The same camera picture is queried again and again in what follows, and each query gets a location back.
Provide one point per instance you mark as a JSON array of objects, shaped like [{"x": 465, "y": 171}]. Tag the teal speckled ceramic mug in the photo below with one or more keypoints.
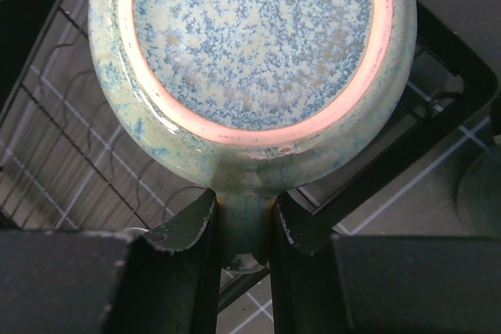
[{"x": 251, "y": 98}]

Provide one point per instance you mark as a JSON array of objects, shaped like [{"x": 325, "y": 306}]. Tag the dark green ceramic mug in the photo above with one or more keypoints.
[{"x": 478, "y": 195}]

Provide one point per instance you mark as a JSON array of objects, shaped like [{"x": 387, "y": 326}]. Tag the black wire dish rack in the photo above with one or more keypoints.
[{"x": 449, "y": 81}]

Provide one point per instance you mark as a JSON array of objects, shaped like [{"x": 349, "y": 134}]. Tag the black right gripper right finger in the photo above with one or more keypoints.
[{"x": 328, "y": 283}]

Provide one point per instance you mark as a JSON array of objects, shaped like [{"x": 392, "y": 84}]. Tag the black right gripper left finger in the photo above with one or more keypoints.
[{"x": 165, "y": 280}]

